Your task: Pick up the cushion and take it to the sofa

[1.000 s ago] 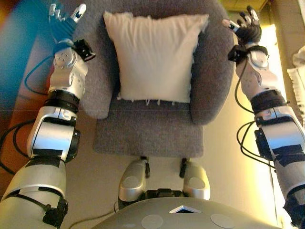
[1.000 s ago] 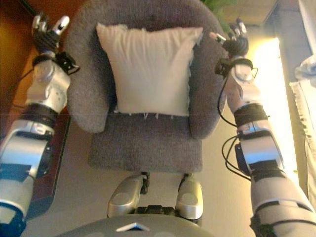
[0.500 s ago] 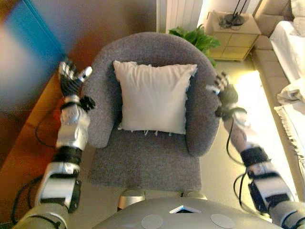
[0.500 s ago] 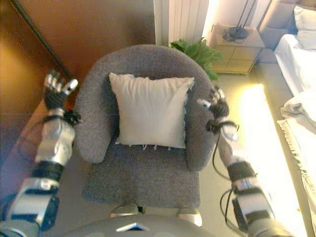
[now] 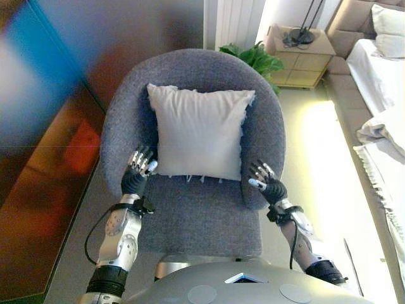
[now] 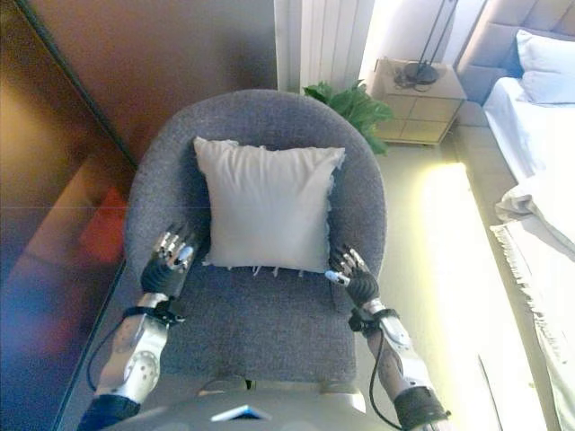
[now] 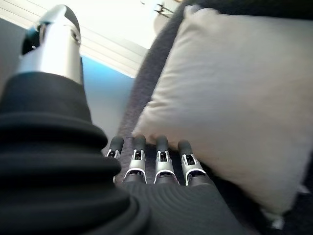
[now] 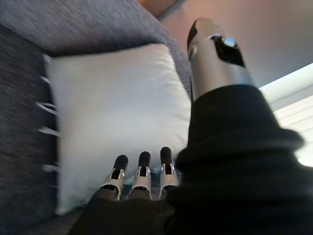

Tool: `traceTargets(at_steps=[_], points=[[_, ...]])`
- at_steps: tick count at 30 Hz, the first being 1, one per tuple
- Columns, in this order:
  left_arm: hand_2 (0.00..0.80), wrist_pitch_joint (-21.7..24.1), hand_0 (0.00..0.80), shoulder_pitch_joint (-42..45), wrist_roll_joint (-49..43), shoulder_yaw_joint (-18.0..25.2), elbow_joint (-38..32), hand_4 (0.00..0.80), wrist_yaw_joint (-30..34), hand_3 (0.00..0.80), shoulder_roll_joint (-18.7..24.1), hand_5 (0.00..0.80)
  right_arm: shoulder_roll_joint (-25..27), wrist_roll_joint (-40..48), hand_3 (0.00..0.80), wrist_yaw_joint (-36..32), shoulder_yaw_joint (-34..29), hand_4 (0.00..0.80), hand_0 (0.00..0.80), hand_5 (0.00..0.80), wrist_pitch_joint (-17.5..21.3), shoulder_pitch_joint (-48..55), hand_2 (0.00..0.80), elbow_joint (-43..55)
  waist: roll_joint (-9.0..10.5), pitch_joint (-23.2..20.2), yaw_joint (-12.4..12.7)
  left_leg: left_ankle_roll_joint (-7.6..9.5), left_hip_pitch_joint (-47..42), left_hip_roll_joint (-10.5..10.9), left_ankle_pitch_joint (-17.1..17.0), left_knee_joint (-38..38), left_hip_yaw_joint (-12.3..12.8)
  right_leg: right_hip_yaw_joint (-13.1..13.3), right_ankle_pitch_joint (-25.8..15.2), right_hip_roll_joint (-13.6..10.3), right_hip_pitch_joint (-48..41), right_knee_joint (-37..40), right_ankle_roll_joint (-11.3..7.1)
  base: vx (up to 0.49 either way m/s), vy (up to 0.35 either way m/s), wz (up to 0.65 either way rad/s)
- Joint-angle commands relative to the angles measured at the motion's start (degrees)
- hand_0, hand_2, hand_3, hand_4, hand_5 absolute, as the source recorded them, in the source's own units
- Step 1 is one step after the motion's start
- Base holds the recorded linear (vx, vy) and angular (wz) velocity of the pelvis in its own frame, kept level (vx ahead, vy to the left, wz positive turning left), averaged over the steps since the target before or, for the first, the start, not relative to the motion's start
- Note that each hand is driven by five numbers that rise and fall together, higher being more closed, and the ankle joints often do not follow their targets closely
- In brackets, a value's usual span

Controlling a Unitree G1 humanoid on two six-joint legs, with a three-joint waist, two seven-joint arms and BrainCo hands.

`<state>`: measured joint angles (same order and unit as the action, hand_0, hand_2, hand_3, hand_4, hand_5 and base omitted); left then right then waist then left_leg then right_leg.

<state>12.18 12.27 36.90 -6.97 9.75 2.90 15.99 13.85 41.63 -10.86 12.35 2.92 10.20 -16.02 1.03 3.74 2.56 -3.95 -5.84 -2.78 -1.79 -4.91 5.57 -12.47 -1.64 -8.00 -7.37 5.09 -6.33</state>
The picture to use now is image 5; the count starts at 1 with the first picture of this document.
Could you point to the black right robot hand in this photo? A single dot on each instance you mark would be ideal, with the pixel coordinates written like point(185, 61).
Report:
point(275, 190)

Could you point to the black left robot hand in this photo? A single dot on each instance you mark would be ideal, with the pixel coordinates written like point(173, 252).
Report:
point(134, 183)

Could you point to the white fringed cushion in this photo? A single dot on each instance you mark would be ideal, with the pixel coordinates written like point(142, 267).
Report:
point(199, 133)

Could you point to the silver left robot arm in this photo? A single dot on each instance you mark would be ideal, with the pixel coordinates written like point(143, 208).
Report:
point(123, 240)

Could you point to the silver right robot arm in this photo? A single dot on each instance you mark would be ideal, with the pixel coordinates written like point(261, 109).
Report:
point(300, 234)

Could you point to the grey fabric armchair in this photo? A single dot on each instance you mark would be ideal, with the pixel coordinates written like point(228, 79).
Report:
point(202, 215)

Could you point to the silver left robot leg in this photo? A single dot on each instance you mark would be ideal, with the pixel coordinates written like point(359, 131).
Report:
point(171, 266)

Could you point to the dark wooden cabinet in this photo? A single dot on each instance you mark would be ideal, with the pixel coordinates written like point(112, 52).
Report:
point(38, 142)

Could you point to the grey robot torso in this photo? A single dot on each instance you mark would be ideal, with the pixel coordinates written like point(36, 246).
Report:
point(221, 285)

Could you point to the light wooden nightstand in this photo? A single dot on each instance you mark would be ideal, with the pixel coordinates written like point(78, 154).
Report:
point(303, 66)

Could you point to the green potted plant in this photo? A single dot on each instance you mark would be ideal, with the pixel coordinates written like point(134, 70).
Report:
point(259, 60)

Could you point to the bed with white duvet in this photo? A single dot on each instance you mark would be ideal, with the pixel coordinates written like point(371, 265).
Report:
point(379, 79)

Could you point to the black floor lamp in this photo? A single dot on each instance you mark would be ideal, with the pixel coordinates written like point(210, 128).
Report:
point(302, 35)

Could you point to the beige upholstered headboard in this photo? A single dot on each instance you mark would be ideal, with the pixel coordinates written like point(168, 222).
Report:
point(348, 31)

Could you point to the white bed pillow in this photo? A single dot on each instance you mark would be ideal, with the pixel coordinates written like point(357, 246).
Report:
point(389, 35)

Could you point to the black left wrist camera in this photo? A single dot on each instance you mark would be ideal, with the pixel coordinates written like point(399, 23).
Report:
point(145, 206)

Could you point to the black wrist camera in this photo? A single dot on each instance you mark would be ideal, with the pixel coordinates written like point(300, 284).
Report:
point(274, 215)
point(145, 206)

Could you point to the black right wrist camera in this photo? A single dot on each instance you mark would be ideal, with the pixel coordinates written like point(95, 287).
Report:
point(274, 215)

